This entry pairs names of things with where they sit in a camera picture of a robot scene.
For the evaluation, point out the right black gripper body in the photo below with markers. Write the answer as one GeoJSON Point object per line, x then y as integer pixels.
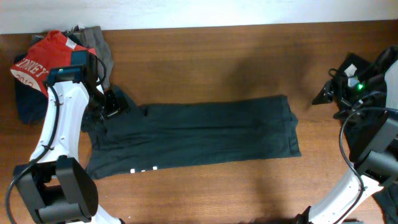
{"type": "Point", "coordinates": [346, 94]}

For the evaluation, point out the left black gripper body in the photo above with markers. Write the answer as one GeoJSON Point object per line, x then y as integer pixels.
{"type": "Point", "coordinates": [112, 104]}

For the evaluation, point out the dark green t-shirt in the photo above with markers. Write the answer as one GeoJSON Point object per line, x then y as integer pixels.
{"type": "Point", "coordinates": [162, 136]}

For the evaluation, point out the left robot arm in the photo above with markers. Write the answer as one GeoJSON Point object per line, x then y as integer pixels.
{"type": "Point", "coordinates": [53, 185]}

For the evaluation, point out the black garment at right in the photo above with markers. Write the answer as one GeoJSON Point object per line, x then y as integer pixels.
{"type": "Point", "coordinates": [367, 102]}

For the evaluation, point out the grey folded garment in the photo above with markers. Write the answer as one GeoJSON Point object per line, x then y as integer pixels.
{"type": "Point", "coordinates": [92, 39]}

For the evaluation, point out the navy folded garment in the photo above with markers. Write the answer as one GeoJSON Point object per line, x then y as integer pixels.
{"type": "Point", "coordinates": [31, 103]}

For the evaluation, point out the red folded printed t-shirt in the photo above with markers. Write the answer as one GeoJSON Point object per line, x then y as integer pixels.
{"type": "Point", "coordinates": [54, 50]}

